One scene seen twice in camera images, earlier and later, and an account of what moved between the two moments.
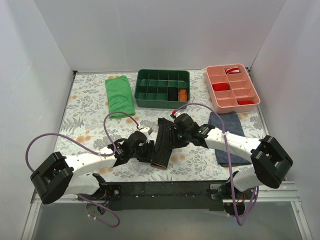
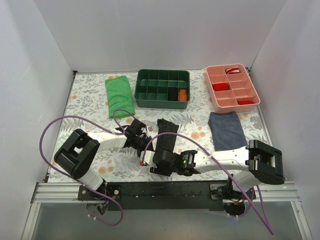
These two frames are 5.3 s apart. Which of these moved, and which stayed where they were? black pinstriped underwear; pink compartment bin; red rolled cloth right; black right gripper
Moved: black right gripper
Stayed: pink compartment bin; red rolled cloth right; black pinstriped underwear
